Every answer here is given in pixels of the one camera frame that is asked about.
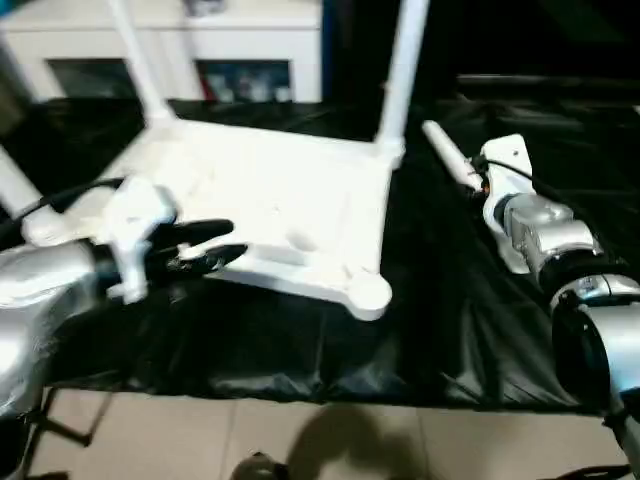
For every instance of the black metal floor frame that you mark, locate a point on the black metal floor frame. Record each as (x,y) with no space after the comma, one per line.
(60,425)

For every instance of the small dark grey object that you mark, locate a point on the small dark grey object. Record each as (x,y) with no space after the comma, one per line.
(205,6)

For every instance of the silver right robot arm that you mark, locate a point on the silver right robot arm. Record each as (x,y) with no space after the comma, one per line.
(580,300)

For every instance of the black work mat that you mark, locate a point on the black work mat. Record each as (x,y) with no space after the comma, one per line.
(450,330)

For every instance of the black flat screen panel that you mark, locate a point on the black flat screen panel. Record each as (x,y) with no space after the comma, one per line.
(550,85)

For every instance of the blue vertical panel edge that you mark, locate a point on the blue vertical panel edge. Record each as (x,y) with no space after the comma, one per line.
(327,50)

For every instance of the white glass-door cabinet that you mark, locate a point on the white glass-door cabinet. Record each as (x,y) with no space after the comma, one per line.
(80,45)

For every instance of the grey left robot leg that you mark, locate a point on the grey left robot leg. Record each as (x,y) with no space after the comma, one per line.
(260,469)

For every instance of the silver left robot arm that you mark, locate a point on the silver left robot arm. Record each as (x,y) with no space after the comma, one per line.
(40,310)

